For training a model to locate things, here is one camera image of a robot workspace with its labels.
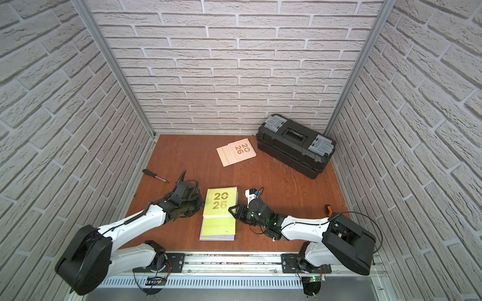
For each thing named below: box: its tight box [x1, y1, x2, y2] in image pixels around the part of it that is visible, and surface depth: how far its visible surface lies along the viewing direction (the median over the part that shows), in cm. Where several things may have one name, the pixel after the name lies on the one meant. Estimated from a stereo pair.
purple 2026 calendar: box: [199, 231, 236, 241], surface depth 79 cm
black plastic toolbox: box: [256, 114, 337, 180], surface depth 98 cm
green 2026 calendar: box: [201, 186, 238, 237], surface depth 82 cm
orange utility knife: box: [325, 204, 334, 218], surface depth 89 cm
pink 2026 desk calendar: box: [215, 137, 257, 168], surface depth 112 cm
